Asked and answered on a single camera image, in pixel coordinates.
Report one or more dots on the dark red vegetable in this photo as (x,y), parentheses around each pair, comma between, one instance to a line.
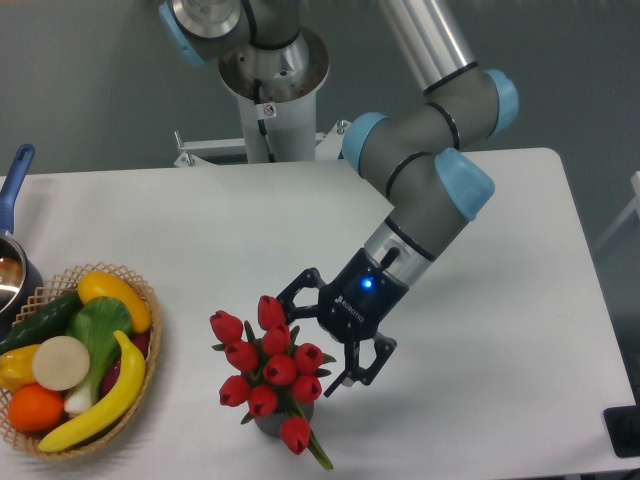
(142,342)

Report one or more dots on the yellow bell pepper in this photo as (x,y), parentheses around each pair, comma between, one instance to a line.
(16,368)

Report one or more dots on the green cucumber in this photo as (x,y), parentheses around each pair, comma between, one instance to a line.
(49,321)

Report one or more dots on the green bok choy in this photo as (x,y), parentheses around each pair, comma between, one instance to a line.
(94,326)

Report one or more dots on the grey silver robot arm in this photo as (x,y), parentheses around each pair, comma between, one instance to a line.
(417,164)

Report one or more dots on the orange fruit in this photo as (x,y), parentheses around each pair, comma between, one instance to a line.
(34,408)

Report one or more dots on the white furniture part right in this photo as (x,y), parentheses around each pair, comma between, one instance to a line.
(624,222)

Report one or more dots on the blue handled saucepan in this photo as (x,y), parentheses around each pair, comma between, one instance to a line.
(19,277)

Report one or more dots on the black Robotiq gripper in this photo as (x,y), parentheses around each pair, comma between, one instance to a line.
(360,300)

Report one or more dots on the yellow banana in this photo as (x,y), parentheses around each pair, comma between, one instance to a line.
(107,410)

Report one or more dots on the dark grey ribbed vase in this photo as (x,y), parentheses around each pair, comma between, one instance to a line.
(270,424)

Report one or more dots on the black device at edge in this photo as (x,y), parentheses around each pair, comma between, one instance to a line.
(623,428)

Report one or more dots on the white metal base frame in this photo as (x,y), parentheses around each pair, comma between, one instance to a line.
(233,151)

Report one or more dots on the red tulip bouquet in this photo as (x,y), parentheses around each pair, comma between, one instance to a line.
(270,368)

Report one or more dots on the woven wicker basket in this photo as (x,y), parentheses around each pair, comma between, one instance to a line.
(54,289)

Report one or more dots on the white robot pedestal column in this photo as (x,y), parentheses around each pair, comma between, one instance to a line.
(276,92)

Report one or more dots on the beige round slice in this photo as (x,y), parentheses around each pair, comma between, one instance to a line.
(60,363)

